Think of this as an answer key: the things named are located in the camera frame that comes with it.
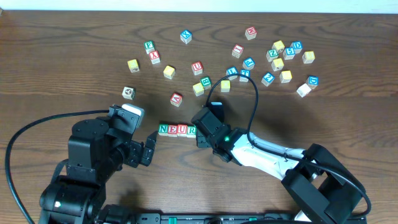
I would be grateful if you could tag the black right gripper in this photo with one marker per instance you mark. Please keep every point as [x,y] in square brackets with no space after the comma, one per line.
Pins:
[203,130]

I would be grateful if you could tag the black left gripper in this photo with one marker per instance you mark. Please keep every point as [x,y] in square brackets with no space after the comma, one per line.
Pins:
[137,152]

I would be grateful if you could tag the green N block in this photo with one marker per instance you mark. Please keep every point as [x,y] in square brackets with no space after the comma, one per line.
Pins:
[163,129]

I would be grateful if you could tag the green R block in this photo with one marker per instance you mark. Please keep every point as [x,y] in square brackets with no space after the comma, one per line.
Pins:
[191,131]

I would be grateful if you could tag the red E block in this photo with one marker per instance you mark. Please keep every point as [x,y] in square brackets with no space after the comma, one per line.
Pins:
[172,130]

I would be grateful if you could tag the red u block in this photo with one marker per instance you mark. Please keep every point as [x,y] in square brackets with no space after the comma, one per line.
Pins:
[197,68]
[182,129]

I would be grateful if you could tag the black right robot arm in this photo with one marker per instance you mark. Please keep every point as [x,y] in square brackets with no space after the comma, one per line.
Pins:
[323,188]

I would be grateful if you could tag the red A block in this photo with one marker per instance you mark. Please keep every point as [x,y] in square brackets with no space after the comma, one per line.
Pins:
[176,99]

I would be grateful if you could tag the yellow O block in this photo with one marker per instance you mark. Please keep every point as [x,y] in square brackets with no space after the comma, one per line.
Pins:
[225,86]

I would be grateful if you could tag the green B block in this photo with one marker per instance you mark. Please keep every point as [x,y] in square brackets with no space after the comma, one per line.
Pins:
[206,82]

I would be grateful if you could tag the white picture block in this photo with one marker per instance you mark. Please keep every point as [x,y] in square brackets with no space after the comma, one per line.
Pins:
[128,93]

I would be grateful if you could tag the blue L block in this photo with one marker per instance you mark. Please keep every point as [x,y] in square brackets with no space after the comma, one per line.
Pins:
[232,73]

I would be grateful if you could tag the blue T block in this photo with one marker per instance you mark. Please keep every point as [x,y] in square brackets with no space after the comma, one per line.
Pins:
[245,74]

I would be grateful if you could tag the blue P block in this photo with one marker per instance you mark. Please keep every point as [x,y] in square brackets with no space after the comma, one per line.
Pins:
[248,63]

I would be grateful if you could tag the blue 2 block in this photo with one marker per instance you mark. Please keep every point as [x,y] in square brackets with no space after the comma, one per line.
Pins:
[267,79]

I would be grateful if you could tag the red Y block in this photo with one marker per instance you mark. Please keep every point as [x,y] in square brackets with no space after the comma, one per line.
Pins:
[154,57]

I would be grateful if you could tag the red I block far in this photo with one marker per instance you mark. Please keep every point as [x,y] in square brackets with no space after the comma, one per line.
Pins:
[237,51]

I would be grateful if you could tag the yellow S block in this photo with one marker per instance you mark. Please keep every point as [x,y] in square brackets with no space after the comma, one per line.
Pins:
[285,76]

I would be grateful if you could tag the green F block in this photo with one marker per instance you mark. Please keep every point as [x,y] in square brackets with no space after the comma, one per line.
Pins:
[149,46]

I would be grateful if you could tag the blue X block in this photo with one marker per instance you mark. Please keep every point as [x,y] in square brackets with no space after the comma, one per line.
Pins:
[186,36]

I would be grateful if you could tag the green Z block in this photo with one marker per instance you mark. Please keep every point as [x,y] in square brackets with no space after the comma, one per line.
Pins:
[271,55]

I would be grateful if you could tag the plain block red 3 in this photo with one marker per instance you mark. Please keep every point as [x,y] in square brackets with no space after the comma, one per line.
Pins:
[303,90]

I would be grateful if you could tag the red M block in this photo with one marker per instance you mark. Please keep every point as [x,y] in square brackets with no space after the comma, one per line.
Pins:
[251,33]

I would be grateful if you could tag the yellow picture block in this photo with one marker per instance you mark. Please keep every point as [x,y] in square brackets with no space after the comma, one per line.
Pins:
[278,46]

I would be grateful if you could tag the blue 5 block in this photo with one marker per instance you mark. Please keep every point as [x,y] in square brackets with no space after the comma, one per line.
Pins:
[288,53]

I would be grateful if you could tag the blue D block near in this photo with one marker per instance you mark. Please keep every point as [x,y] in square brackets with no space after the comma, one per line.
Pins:
[312,82]

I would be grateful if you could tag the blue d block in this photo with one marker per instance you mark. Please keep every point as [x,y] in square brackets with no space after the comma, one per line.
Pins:
[312,82]
[297,46]

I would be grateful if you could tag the blue D block far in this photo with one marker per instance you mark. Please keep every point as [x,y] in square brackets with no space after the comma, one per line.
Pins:
[297,46]

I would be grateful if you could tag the yellow B block right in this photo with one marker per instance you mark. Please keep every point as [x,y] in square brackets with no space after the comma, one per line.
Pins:
[308,57]

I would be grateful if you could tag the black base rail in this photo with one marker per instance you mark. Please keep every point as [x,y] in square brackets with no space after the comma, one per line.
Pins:
[150,218]

